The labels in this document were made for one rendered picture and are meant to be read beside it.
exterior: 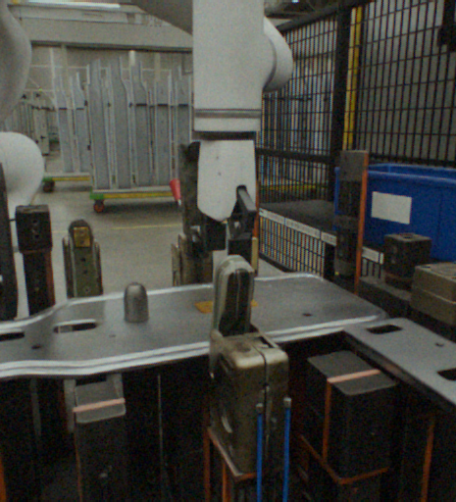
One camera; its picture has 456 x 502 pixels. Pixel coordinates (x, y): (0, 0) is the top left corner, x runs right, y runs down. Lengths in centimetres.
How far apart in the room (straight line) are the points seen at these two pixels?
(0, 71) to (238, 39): 50
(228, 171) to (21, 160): 59
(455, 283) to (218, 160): 33
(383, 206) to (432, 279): 29
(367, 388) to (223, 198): 27
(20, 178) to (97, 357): 62
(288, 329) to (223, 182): 20
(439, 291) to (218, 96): 37
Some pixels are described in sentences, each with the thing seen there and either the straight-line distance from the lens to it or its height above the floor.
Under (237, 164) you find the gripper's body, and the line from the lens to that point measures 61.
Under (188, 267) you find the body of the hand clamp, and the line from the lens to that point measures 81.
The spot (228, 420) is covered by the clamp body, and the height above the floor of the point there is 97.
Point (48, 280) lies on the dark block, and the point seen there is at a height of 101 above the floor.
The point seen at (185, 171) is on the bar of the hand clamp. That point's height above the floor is 117.
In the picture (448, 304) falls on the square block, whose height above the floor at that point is 103.
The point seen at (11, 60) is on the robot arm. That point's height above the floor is 135.
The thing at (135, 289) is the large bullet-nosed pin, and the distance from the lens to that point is 65.
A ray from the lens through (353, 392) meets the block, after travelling 55.
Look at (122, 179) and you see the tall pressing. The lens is 752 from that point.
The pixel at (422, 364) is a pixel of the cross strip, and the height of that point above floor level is 100.
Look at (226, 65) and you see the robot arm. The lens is 62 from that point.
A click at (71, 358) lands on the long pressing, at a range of 58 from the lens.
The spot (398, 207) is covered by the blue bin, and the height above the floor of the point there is 110.
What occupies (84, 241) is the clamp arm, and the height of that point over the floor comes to 107.
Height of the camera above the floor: 125
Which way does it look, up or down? 15 degrees down
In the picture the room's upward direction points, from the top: straight up
